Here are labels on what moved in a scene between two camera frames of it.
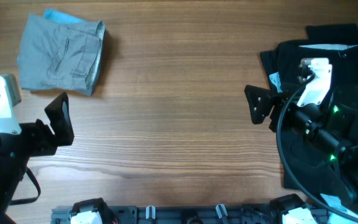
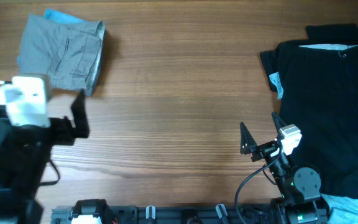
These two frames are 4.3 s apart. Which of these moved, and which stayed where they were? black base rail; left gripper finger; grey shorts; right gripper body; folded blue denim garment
Moved: right gripper body; left gripper finger
Stayed: folded blue denim garment; grey shorts; black base rail
